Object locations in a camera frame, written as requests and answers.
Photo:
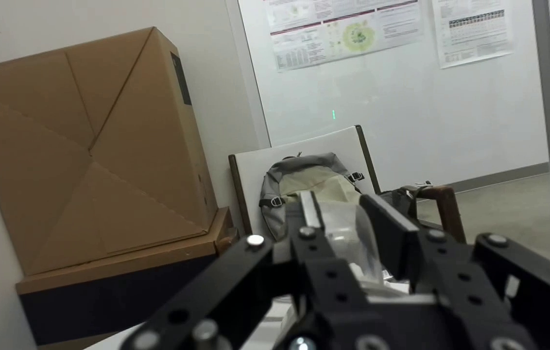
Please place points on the wall poster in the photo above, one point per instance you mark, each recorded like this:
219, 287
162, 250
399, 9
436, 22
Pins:
471, 30
316, 32

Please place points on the clear measuring jug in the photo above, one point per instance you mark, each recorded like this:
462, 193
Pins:
353, 240

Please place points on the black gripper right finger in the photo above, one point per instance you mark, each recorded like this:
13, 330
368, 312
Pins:
497, 293

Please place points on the dark wooden stool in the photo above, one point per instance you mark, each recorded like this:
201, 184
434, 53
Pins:
405, 199

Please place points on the large cardboard box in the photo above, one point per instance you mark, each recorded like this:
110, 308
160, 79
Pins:
100, 153

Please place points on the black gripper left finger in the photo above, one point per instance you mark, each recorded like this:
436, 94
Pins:
223, 306

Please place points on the grey backpack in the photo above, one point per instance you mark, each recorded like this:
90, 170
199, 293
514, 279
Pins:
322, 174

